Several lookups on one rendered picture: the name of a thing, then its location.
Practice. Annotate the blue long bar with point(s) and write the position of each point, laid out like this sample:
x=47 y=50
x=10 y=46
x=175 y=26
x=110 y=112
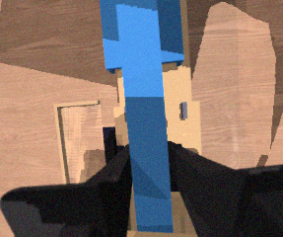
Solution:
x=140 y=36

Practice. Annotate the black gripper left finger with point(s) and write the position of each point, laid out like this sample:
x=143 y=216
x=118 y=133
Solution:
x=102 y=201

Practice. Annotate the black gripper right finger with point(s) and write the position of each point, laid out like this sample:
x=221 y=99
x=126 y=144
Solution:
x=216 y=196

